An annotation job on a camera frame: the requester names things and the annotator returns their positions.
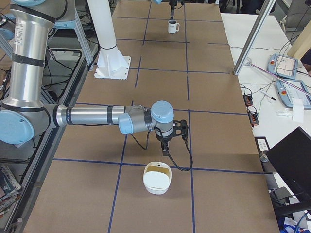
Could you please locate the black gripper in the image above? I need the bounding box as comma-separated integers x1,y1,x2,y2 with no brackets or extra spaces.
155,132,175,156
169,0,177,19

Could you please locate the white mug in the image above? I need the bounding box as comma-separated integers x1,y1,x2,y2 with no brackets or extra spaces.
168,19,180,34

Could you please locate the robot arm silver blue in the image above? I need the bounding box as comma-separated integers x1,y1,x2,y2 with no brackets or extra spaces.
0,0,176,155

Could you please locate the orange black connector box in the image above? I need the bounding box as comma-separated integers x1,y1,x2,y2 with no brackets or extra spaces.
243,94,253,106

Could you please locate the white paper label card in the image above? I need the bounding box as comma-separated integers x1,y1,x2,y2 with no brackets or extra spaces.
257,138,269,151

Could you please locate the metal rod grabber tool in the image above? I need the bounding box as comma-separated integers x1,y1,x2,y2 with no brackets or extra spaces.
245,60,311,95

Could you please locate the black monitor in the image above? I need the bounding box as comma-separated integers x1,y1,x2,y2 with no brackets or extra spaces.
267,127,311,201

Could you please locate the far teach pendant tablet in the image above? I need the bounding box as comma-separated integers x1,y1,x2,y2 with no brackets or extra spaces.
268,53,298,80

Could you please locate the teach pendant tablet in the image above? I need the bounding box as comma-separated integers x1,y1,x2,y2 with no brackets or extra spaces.
276,80,311,110
268,53,298,80

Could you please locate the near teach pendant tablet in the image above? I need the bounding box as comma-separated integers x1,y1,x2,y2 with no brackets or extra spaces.
276,80,311,110

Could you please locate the stack of books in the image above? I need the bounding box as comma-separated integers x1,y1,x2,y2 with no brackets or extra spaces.
0,164,22,217

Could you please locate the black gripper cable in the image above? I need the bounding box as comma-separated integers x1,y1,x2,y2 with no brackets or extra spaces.
131,126,193,172

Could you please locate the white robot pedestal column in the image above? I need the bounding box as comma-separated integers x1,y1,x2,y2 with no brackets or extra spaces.
87,0,131,80

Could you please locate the aluminium frame post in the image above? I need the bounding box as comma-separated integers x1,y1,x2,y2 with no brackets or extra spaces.
233,0,276,75

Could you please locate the aluminium frame rack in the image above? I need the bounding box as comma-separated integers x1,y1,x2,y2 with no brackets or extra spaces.
0,19,96,233

